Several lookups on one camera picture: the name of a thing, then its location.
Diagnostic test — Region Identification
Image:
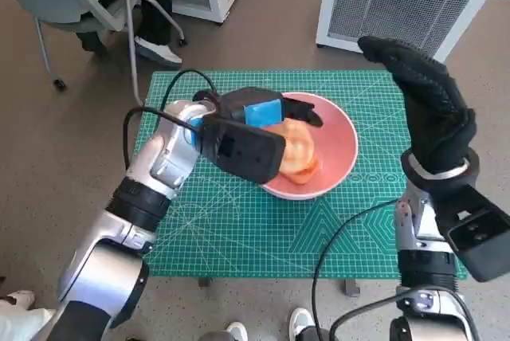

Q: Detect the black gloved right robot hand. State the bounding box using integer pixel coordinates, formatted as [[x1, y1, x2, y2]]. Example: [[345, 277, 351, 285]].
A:
[[357, 35, 478, 174]]

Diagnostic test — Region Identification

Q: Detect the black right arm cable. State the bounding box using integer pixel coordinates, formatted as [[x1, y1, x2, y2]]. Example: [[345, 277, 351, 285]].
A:
[[312, 198, 475, 341]]

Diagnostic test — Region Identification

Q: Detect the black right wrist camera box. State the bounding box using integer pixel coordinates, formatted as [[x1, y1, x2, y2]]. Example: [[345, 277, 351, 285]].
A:
[[433, 185, 510, 283]]

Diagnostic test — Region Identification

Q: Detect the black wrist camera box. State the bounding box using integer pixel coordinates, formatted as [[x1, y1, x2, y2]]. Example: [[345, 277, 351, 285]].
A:
[[198, 116, 287, 183], [433, 185, 510, 283]]

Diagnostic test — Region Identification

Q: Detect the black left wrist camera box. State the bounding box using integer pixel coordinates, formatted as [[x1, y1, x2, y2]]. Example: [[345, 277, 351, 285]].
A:
[[198, 116, 287, 183]]

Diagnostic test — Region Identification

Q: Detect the green cutting mat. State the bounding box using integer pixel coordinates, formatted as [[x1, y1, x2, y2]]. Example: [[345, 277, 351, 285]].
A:
[[135, 69, 468, 281]]

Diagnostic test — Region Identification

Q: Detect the striped toy bread loaf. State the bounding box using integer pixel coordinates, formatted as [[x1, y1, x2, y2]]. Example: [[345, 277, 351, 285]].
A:
[[278, 155, 323, 186]]

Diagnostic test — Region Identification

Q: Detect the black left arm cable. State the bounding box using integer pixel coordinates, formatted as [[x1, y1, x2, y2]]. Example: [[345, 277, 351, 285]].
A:
[[122, 69, 220, 173]]

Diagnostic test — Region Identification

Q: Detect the person in white clothing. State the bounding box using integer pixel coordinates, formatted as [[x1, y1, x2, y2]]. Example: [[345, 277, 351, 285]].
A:
[[0, 288, 57, 341]]

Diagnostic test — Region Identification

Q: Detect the round toy bread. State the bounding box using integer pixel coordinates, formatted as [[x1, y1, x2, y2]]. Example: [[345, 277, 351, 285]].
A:
[[262, 120, 316, 173]]

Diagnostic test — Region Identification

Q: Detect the pink bowl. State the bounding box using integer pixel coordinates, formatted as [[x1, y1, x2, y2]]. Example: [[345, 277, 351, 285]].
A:
[[261, 92, 359, 202]]

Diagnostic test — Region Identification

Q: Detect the wide white mesh cabinet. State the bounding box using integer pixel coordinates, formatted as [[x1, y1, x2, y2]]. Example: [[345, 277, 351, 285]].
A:
[[315, 0, 510, 63]]

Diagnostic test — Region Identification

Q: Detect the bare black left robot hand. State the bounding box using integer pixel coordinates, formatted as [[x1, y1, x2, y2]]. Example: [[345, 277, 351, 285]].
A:
[[217, 86, 324, 129]]

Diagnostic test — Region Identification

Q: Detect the person with white shoes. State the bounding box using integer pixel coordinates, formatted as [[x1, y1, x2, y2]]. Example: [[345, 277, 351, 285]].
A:
[[198, 308, 332, 341]]

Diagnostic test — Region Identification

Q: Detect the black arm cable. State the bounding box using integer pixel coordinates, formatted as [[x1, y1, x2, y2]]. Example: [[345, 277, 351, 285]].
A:
[[312, 198, 475, 341], [122, 69, 220, 173]]

